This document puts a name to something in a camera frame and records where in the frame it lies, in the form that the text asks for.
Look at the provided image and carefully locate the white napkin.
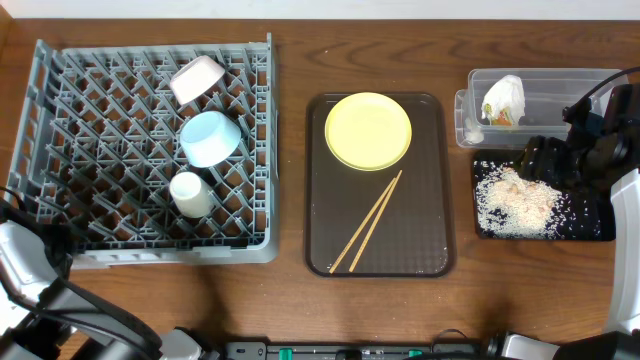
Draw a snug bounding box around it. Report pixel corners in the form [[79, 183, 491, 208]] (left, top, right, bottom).
[[481, 75, 525, 126]]

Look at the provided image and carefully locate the white bowl with food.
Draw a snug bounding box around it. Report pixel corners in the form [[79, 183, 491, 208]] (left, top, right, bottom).
[[169, 56, 225, 105]]

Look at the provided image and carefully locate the green snack wrapper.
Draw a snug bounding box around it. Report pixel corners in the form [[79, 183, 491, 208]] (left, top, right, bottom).
[[490, 108, 514, 126]]

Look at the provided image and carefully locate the wooden chopstick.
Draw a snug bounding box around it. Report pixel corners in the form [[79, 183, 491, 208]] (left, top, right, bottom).
[[349, 170, 403, 272], [329, 175, 397, 274]]

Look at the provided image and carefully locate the black waste tray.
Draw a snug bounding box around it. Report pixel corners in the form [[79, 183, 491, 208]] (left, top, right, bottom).
[[471, 148, 617, 243]]

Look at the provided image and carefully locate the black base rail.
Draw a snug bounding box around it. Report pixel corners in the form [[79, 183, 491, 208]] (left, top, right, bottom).
[[224, 341, 491, 360]]

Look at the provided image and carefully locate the yellow round plate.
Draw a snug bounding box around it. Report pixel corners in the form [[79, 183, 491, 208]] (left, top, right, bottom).
[[324, 92, 412, 171]]

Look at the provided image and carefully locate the dark brown serving tray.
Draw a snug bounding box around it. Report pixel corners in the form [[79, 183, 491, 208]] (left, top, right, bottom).
[[304, 93, 456, 278]]

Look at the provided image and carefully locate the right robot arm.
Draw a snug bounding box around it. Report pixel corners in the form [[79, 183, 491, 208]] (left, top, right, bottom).
[[496, 84, 639, 359]]

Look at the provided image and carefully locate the small white cup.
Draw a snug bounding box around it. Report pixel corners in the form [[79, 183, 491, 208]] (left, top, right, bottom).
[[169, 172, 214, 218]]

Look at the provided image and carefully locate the spilled rice food waste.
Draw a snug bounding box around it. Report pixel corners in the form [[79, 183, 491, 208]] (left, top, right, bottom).
[[474, 160, 601, 240]]

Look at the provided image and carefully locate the light blue bowl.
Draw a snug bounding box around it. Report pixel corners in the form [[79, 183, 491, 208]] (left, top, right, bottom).
[[179, 111, 242, 168]]

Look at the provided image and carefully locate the grey dishwasher rack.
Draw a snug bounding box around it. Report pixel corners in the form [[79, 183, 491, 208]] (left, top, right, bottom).
[[7, 40, 279, 268]]

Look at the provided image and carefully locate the clear plastic bin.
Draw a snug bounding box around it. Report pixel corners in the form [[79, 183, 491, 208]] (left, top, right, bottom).
[[454, 68, 617, 150]]

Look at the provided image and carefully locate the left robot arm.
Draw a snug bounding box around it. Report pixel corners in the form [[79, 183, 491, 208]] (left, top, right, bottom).
[[1, 200, 223, 360]]

